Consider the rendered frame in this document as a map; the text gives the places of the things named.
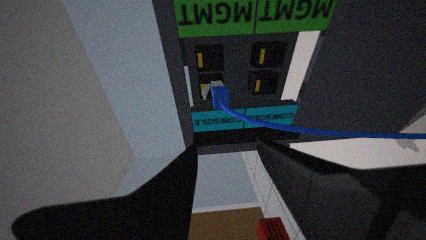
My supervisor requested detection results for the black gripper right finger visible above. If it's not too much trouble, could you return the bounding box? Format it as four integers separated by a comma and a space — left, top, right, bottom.
256, 137, 426, 240

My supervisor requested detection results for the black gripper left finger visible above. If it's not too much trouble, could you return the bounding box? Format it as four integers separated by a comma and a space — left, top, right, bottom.
11, 144, 198, 240

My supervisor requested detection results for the blue cable plug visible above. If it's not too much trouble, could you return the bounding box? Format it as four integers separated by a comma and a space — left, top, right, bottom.
202, 81, 426, 139

